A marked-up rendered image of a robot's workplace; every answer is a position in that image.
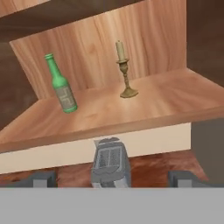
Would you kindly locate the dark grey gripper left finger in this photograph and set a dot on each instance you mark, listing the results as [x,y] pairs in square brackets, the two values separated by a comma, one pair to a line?
[43,179]

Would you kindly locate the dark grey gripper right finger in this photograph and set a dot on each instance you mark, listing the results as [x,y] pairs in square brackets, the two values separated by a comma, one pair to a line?
[182,179]

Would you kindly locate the green glass beer bottle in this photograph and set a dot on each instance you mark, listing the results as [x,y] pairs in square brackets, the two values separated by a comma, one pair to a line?
[61,86]

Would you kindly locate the candle in brass candlestick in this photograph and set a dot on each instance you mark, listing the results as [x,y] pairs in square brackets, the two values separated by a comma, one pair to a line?
[125,73]

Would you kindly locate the wooden cabinet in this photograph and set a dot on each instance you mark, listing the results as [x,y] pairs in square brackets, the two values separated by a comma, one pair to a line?
[116,73]

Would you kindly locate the grey metal toaster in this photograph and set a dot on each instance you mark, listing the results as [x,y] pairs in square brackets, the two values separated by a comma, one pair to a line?
[110,163]

